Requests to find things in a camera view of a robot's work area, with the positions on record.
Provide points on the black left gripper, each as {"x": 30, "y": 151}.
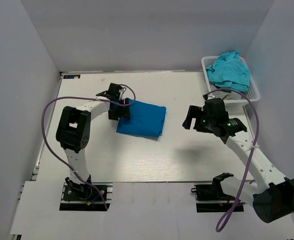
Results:
{"x": 121, "y": 110}

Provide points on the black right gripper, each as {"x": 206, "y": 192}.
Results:
{"x": 195, "y": 118}

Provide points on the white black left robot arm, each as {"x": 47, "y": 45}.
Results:
{"x": 73, "y": 132}

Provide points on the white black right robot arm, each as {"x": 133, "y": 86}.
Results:
{"x": 272, "y": 193}

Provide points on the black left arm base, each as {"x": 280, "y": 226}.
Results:
{"x": 84, "y": 198}

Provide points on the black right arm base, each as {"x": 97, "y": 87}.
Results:
{"x": 208, "y": 200}

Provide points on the grey t shirt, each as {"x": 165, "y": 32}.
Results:
{"x": 226, "y": 95}

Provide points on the green garment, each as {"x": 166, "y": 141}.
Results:
{"x": 226, "y": 90}

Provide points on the light blue t shirt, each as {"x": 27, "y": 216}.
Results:
{"x": 229, "y": 72}

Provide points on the blue label sticker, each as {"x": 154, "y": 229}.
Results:
{"x": 72, "y": 76}

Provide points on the white plastic basket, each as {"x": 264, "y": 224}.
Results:
{"x": 252, "y": 94}

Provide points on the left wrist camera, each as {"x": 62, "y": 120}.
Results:
{"x": 113, "y": 93}

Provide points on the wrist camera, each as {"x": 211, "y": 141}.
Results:
{"x": 214, "y": 107}
{"x": 113, "y": 93}

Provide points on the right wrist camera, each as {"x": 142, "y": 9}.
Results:
{"x": 214, "y": 107}

